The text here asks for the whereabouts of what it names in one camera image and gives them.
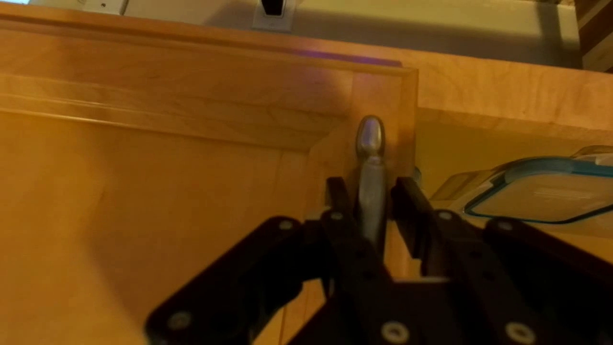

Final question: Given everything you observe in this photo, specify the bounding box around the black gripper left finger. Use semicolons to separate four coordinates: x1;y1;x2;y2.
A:
145;177;394;345

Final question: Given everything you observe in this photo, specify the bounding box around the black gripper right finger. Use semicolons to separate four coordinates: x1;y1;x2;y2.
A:
390;177;613;345

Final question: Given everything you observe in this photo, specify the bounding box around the wooden overhead cabinet door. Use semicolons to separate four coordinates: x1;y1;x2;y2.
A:
0;12;420;345

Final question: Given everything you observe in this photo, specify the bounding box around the glass container blue lid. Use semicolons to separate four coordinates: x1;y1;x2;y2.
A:
464;156;613;227

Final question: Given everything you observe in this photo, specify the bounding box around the clear plastic container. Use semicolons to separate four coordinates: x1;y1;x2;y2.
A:
430;144;613;207

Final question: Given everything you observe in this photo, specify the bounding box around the striped wooden cutting board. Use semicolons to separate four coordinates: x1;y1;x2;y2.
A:
574;0;613;73

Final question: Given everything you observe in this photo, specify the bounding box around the wooden overhead cabinet frame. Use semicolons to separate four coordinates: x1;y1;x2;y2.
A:
0;2;613;257

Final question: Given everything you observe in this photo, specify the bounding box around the white wall outlet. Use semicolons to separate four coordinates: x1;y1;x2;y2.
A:
252;0;296;33

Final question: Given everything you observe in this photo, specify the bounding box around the black plug with cord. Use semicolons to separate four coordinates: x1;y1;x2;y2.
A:
261;0;286;18

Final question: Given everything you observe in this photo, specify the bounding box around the white switch plate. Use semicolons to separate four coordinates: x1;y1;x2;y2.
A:
79;0;131;18

